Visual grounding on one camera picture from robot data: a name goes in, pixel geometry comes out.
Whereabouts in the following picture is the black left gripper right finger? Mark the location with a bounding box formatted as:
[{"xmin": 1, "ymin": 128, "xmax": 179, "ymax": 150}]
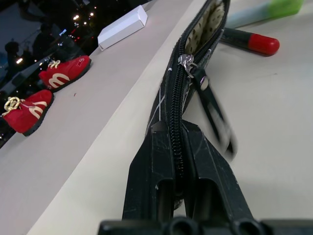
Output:
[{"xmin": 181, "ymin": 120, "xmax": 255, "ymax": 222}]

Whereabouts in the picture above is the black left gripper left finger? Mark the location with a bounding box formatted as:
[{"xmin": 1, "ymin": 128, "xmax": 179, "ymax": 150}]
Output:
[{"xmin": 121, "ymin": 121, "xmax": 176, "ymax": 220}]

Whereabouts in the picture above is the black grid zipper pouch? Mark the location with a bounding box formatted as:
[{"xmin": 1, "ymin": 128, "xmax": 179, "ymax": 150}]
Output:
[{"xmin": 143, "ymin": 0, "xmax": 239, "ymax": 214}]

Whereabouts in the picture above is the red capped black marker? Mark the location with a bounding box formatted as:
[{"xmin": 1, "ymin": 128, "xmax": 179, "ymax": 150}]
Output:
[{"xmin": 219, "ymin": 27, "xmax": 280, "ymax": 57}]

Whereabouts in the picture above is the green highlighter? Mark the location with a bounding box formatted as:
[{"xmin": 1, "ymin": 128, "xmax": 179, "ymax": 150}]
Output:
[{"xmin": 225, "ymin": 0, "xmax": 305, "ymax": 29}]

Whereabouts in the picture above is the red toy shoe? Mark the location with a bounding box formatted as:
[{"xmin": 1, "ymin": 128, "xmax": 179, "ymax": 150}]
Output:
[
  {"xmin": 1, "ymin": 89, "xmax": 54, "ymax": 137},
  {"xmin": 38, "ymin": 55, "xmax": 92, "ymax": 93}
]

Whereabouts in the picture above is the small white box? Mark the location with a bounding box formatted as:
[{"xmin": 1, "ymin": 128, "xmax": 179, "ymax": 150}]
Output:
[{"xmin": 97, "ymin": 5, "xmax": 148, "ymax": 51}]

